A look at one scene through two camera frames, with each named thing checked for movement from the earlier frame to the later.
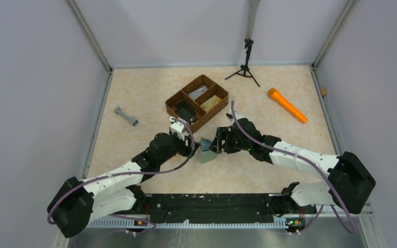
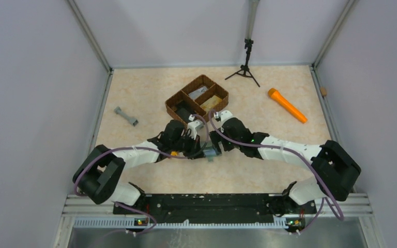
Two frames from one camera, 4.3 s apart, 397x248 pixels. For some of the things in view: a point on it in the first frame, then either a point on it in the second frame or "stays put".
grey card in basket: (194, 94) stays put
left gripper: (186, 151) → (195, 151)
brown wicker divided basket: (198, 102) stays put
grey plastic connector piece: (133, 121) stays put
